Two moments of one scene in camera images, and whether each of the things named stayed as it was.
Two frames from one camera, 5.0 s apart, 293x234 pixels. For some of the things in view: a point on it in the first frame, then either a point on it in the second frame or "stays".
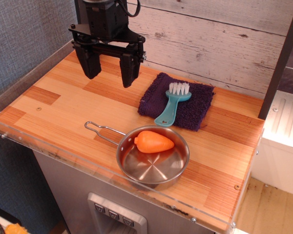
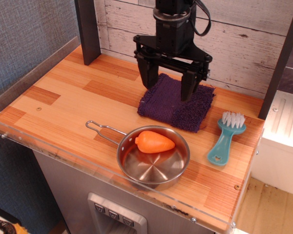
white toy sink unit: x=278 y=164 stays
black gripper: x=108 y=24 → x=174 y=44
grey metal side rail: x=22 y=86 stays
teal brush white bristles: x=178 y=91 → x=231 y=123
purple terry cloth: x=192 y=113 stays
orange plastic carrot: x=148 y=142 stays
